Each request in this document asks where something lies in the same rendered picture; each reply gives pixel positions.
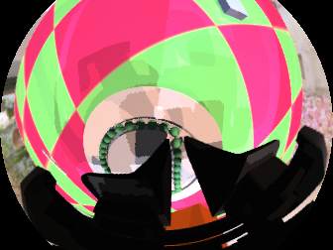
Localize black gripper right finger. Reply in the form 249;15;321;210
183;136;280;217

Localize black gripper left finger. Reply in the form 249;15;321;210
80;138;173;227

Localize white round tray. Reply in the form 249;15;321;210
83;86;223;201

